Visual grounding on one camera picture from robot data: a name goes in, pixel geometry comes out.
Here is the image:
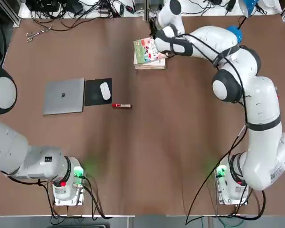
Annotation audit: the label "silver metal scissors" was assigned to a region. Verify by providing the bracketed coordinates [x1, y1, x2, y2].
[26, 25, 53, 43]

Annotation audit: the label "colourful green cover book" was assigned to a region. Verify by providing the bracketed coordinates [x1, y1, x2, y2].
[133, 37, 169, 65]

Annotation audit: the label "black desk cable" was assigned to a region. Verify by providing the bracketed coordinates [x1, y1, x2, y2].
[30, 10, 86, 32]

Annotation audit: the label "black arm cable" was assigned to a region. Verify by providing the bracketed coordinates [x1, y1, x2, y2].
[184, 33, 268, 226]
[7, 175, 114, 225]

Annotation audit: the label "blue desk lamp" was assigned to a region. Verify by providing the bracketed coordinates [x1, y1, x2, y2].
[226, 0, 261, 44]

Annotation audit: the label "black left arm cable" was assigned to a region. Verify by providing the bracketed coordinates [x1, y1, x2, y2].
[7, 175, 114, 225]

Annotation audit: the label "black dock box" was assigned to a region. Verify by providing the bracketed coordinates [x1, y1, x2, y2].
[26, 0, 60, 12]

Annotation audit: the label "grey closed laptop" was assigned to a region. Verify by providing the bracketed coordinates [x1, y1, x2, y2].
[42, 77, 86, 116]

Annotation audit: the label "long black power adapter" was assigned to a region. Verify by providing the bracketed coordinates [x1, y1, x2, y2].
[225, 0, 237, 13]

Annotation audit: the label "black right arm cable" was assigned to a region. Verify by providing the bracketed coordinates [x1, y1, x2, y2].
[184, 33, 268, 226]

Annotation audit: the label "red marker white label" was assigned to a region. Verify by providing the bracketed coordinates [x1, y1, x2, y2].
[112, 103, 133, 110]

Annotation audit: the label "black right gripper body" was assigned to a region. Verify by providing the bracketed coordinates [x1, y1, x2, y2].
[149, 18, 160, 33]

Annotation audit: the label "white computer mouse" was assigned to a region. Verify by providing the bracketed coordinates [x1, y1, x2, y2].
[99, 82, 112, 101]

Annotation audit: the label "aluminium frame post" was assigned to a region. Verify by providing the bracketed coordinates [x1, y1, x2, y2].
[144, 0, 152, 21]

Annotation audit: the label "black mouse mat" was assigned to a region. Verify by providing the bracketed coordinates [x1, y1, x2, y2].
[84, 78, 113, 107]

